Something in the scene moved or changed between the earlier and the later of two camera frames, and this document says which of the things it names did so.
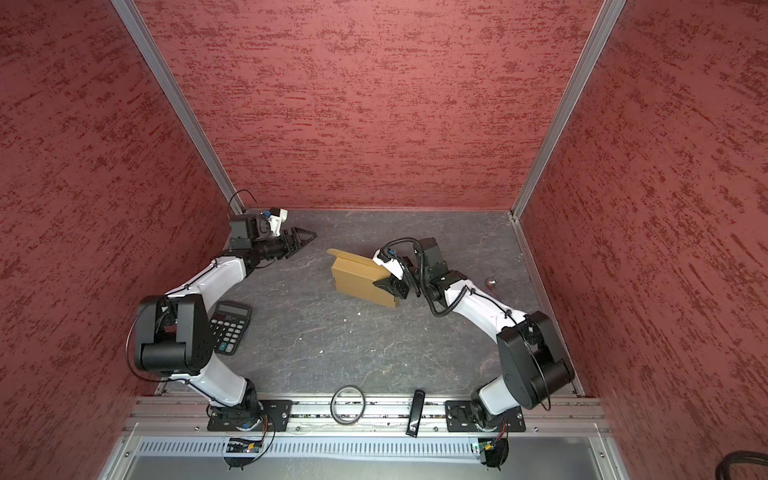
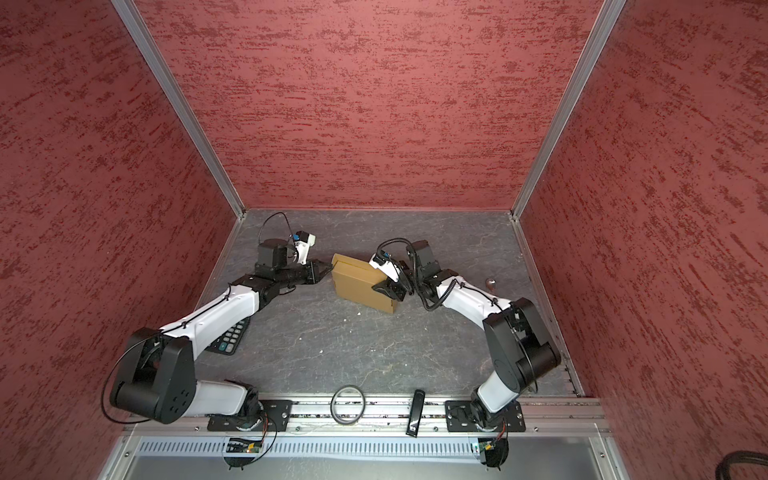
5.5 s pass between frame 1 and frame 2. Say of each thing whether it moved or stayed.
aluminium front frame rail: stayed
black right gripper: stayed
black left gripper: moved
